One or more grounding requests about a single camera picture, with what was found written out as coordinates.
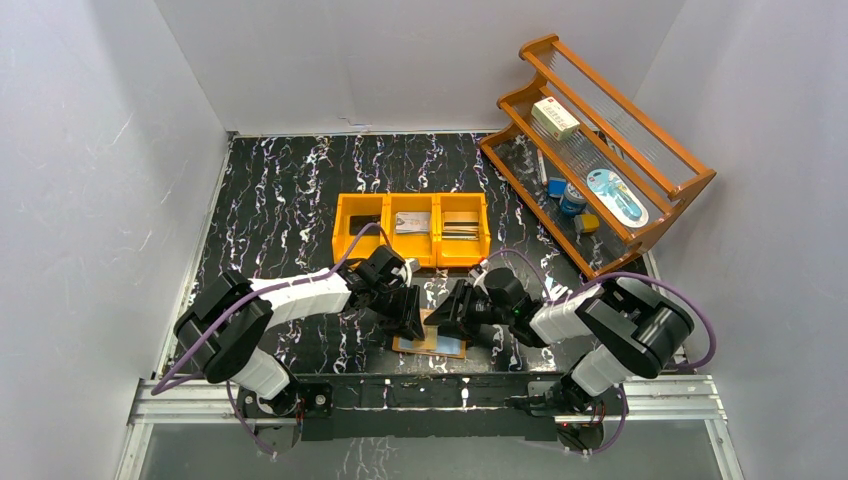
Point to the black card in bin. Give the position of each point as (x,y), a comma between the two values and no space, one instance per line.
(358,222)

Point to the white pen marker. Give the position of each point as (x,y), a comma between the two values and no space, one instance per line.
(541,168)

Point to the white red box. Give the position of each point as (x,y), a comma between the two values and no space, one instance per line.
(555,119)

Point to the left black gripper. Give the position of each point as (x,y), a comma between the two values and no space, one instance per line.
(404,302)

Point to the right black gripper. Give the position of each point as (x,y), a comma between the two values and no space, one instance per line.
(463,307)

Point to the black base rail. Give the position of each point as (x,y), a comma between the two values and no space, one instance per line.
(323,407)

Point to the yellow grey sharpener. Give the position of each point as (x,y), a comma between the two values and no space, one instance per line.
(586,223)

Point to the blue eraser block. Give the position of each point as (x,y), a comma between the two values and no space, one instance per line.
(556,187)

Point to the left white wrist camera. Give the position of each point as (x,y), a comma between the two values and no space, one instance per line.
(411,265)

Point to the silver binder clip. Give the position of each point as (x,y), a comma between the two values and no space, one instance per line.
(556,291)

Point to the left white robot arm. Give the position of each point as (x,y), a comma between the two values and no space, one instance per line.
(221,330)

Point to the orange wooden shelf rack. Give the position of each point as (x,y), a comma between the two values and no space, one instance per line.
(614,134)

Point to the orange card holder wallet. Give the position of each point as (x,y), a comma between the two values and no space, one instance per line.
(432,345)

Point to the orange three-compartment bin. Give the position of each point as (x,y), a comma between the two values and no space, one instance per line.
(439,230)

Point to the orange card stack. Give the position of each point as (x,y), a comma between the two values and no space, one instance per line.
(461,225)

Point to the blue packaged cutter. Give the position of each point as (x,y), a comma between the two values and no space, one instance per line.
(616,196)

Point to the silver card stack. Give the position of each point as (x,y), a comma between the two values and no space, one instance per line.
(412,222)

